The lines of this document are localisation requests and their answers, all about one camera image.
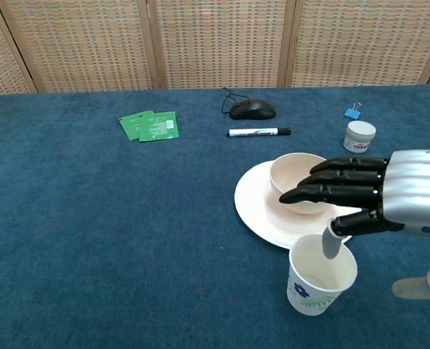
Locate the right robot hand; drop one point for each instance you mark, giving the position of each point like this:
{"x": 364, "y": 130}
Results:
{"x": 414, "y": 189}

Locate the beige bowl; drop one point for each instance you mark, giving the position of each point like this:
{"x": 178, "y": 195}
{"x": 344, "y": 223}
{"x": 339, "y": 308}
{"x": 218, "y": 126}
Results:
{"x": 291, "y": 171}

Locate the floral paper cup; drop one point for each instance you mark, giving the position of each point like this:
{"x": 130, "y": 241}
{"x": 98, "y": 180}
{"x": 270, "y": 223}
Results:
{"x": 309, "y": 291}

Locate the white round plate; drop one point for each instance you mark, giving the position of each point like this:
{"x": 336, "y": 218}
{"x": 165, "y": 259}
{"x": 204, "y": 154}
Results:
{"x": 253, "y": 205}

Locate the small white jar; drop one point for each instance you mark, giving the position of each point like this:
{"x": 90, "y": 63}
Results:
{"x": 360, "y": 137}

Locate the blue binder clip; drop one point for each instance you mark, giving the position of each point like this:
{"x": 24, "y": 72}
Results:
{"x": 352, "y": 113}

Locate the black and white marker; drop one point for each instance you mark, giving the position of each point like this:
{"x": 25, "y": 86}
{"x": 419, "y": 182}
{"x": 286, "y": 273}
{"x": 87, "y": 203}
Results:
{"x": 255, "y": 132}

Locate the black computer mouse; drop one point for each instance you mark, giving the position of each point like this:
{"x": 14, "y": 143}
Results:
{"x": 253, "y": 109}

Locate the green sachet with barcode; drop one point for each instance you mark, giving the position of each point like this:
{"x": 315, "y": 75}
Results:
{"x": 158, "y": 127}

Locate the blue table cloth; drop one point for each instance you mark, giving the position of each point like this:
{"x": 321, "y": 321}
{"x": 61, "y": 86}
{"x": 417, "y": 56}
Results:
{"x": 102, "y": 225}

